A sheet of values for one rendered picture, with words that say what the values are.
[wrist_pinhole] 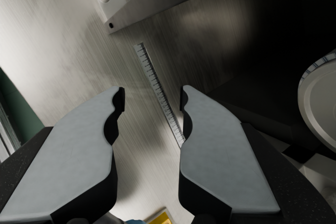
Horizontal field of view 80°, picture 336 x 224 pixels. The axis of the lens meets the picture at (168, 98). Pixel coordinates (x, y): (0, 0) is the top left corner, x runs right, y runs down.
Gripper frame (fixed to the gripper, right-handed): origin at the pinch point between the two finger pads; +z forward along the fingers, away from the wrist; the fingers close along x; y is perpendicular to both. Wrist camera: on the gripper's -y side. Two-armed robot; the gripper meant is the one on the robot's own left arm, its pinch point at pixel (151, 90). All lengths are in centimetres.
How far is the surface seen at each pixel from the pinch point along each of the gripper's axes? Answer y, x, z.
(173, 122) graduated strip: 19.9, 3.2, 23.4
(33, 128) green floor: 65, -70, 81
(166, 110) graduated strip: 16.9, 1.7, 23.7
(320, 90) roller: 3.9, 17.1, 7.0
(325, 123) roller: 7.7, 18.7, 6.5
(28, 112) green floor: 56, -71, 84
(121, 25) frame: -1.4, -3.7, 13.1
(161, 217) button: 40.3, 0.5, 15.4
